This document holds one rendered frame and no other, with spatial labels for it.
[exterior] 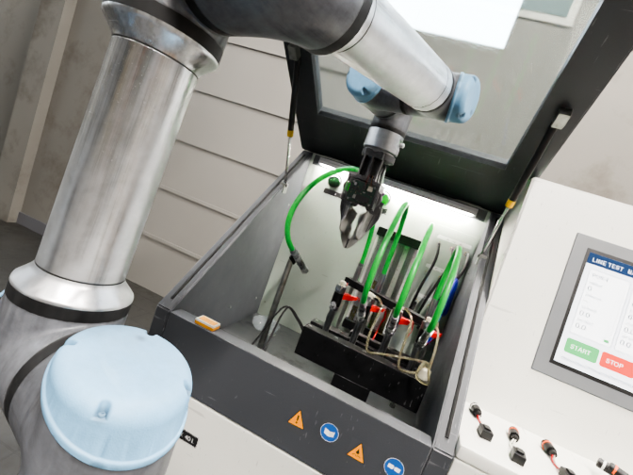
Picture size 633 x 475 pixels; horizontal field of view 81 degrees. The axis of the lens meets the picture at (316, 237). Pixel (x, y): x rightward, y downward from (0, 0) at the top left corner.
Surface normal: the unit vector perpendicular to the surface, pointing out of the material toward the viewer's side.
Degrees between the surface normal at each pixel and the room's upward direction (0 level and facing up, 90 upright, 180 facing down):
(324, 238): 90
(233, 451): 90
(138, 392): 7
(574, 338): 76
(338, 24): 127
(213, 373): 90
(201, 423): 90
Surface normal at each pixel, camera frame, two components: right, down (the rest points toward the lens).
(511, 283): -0.20, -0.22
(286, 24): 0.08, 0.97
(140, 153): 0.68, 0.32
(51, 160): -0.27, 0.01
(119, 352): 0.44, -0.88
